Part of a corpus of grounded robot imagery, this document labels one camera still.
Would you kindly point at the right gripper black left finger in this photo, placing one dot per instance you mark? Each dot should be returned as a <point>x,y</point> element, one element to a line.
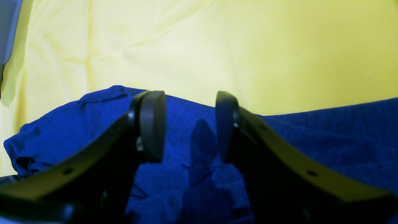
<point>94,185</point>

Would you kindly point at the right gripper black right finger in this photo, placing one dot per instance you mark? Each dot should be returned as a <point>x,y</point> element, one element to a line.
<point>285,186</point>

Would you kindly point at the dark blue long-sleeve shirt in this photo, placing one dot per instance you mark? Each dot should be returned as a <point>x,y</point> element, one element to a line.
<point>192,185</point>

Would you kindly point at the yellow table cloth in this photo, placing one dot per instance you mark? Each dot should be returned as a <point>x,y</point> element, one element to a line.
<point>276,56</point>

